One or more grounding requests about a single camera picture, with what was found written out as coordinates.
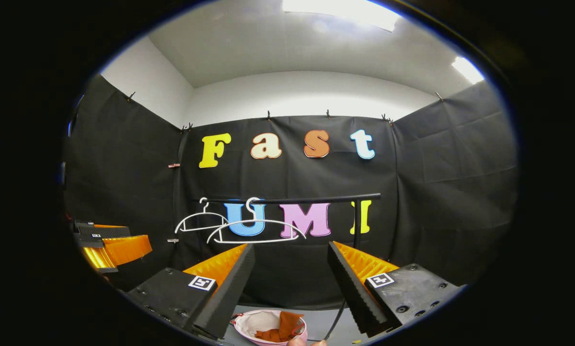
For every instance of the small ceiling light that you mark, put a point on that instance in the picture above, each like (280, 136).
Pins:
(468, 69)

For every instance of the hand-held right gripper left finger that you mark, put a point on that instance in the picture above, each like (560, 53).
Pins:
(230, 288)

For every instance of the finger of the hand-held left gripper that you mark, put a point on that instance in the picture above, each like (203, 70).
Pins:
(109, 232)
(89, 240)

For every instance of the long ceiling light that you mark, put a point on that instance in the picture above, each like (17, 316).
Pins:
(340, 12)

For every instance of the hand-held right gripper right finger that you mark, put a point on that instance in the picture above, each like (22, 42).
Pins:
(352, 288)

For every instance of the black backdrop cloth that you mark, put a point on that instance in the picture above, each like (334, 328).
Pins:
(436, 192)

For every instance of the white clothes hanger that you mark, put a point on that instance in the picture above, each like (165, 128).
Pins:
(253, 216)
(204, 211)

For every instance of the pink laundry hamper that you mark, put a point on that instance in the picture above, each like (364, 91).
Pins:
(249, 323)

